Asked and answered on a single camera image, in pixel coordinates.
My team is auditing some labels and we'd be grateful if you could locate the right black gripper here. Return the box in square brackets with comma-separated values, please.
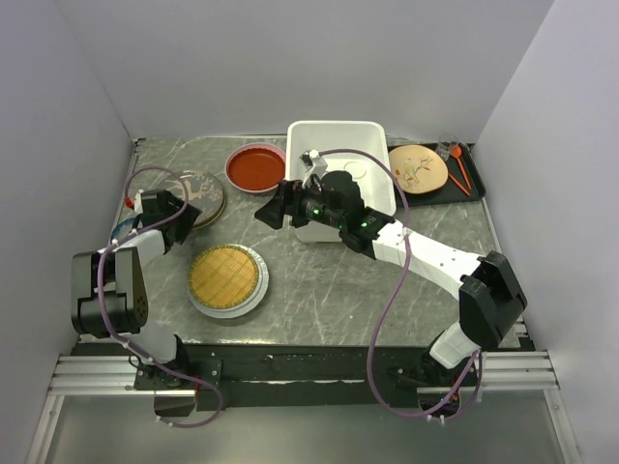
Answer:
[255, 177, 345, 230]

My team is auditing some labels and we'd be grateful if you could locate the grey deer pattern plate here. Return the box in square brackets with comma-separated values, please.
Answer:
[157, 170, 226, 229]

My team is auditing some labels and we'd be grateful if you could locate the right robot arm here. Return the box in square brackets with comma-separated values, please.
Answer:
[254, 171, 527, 385]

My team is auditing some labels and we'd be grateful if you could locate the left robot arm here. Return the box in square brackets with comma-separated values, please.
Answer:
[71, 189, 201, 389]

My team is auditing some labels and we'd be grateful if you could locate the white plastic bin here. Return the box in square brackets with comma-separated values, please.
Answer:
[284, 121, 397, 243]

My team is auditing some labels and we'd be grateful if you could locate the red round plate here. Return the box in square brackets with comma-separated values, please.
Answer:
[224, 143, 286, 193]

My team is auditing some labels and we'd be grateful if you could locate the blue white small bowl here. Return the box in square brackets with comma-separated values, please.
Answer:
[109, 217, 135, 242]

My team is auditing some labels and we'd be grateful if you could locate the white plate under mat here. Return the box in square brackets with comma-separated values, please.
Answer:
[189, 244, 270, 319]

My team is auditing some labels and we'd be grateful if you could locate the round bamboo mat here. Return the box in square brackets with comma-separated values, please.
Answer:
[188, 245, 259, 310]

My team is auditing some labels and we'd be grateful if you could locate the beige bird pattern plate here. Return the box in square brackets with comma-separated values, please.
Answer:
[389, 144, 448, 195]

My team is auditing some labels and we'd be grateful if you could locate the black tray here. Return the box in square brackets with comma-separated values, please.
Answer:
[389, 144, 486, 207]

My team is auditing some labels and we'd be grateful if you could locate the orange plastic fork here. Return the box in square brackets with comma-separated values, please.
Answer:
[448, 173, 470, 197]

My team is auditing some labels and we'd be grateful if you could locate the clear plastic cup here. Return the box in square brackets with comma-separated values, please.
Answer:
[435, 132, 459, 162]

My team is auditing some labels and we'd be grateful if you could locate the orange plastic spoon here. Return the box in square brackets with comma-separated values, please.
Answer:
[450, 144, 472, 190]

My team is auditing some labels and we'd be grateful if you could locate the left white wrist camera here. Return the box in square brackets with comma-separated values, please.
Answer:
[123, 189, 143, 215]

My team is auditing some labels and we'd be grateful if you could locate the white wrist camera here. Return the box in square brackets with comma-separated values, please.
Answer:
[300, 150, 328, 184]
[123, 189, 143, 215]

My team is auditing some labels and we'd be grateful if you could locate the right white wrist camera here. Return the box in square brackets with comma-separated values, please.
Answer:
[300, 150, 328, 184]

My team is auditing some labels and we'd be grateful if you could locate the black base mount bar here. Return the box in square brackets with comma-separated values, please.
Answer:
[72, 343, 477, 411]

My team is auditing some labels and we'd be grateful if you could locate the aluminium rail frame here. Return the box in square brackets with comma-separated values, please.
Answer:
[47, 352, 559, 396]

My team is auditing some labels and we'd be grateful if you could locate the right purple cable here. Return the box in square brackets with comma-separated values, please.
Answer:
[316, 147, 485, 421]

